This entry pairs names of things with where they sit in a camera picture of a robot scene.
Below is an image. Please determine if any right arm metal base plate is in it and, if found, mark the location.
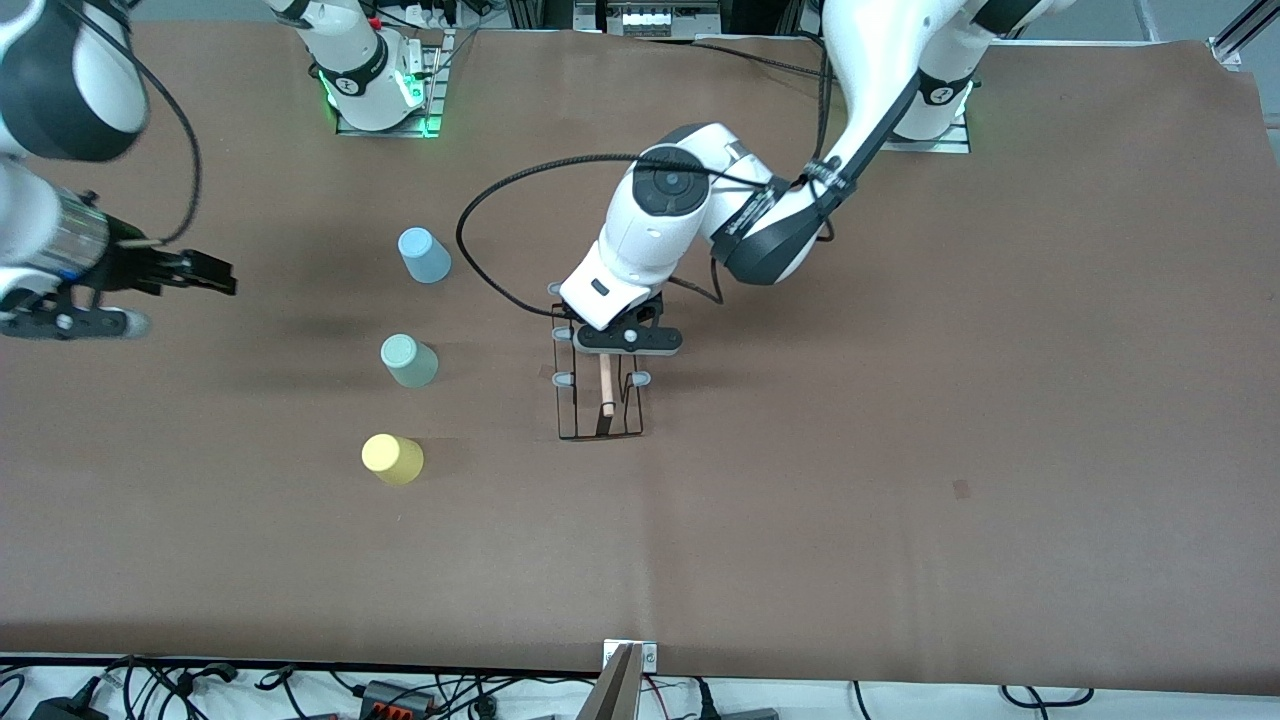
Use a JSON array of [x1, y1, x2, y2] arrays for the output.
[[335, 28, 457, 139]]

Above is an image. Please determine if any aluminium frame profile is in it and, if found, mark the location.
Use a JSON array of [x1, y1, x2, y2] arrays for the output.
[[1208, 0, 1280, 68]]

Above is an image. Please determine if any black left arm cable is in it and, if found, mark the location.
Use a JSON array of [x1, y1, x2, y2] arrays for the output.
[[456, 55, 837, 314]]

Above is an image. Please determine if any black cable on table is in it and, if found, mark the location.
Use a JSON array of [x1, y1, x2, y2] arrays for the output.
[[640, 36, 831, 81]]

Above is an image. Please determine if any white power strip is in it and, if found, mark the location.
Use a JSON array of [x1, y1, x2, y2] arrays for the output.
[[598, 0, 719, 40]]

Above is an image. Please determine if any black cable tangle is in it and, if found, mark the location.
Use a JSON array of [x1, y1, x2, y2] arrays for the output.
[[0, 655, 601, 720]]

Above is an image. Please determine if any black orange connector box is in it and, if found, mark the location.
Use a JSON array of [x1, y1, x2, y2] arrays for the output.
[[360, 680, 439, 718]]

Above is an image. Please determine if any black power adapter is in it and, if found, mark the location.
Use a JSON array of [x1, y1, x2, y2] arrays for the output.
[[28, 694, 109, 720]]

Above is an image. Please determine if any black looped cable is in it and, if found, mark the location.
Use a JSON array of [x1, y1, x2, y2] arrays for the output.
[[1000, 684, 1097, 708]]

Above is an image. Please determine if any black wire cup holder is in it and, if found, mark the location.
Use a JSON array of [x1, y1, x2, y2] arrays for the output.
[[549, 282, 654, 443]]

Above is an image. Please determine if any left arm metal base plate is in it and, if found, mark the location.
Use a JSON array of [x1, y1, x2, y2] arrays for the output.
[[880, 125, 972, 155]]

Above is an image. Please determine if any pale green plastic cup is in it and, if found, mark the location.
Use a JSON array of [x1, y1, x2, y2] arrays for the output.
[[380, 333, 440, 390]]

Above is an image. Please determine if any light blue plastic cup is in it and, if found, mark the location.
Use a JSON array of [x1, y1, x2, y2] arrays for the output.
[[397, 227, 453, 285]]

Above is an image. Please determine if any yellow plastic cup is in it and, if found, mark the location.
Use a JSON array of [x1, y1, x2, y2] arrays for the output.
[[361, 432, 425, 488]]

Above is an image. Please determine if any brown paper table cover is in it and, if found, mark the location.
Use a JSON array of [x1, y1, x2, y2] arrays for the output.
[[0, 20, 1280, 697]]

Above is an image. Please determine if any black plug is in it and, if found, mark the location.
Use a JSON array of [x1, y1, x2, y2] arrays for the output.
[[694, 680, 781, 720]]

